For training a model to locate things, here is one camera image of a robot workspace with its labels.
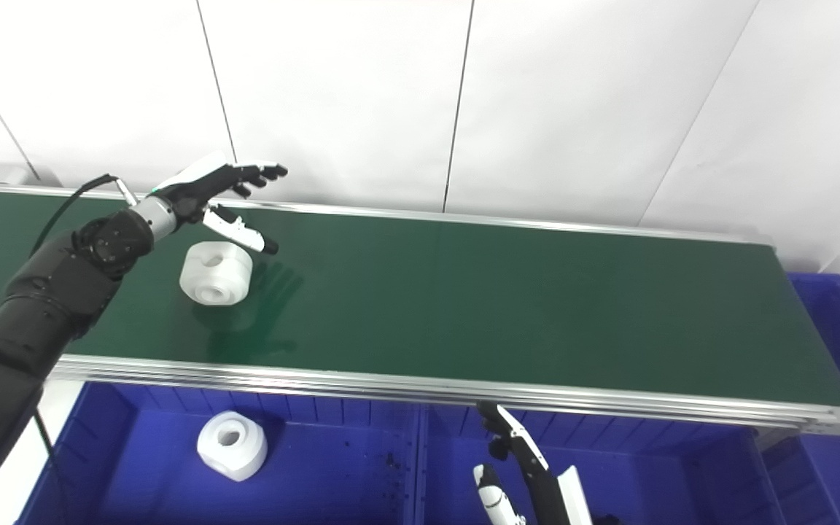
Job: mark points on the green conveyor belt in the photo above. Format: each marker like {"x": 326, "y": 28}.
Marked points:
{"x": 500, "y": 306}
{"x": 609, "y": 405}

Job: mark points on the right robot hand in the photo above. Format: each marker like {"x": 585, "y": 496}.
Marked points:
{"x": 544, "y": 496}

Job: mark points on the white round plastic part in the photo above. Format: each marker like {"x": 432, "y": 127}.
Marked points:
{"x": 216, "y": 273}
{"x": 234, "y": 448}

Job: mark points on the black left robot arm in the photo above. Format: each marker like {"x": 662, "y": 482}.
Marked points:
{"x": 41, "y": 306}

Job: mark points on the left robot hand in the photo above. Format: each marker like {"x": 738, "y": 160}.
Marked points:
{"x": 197, "y": 186}

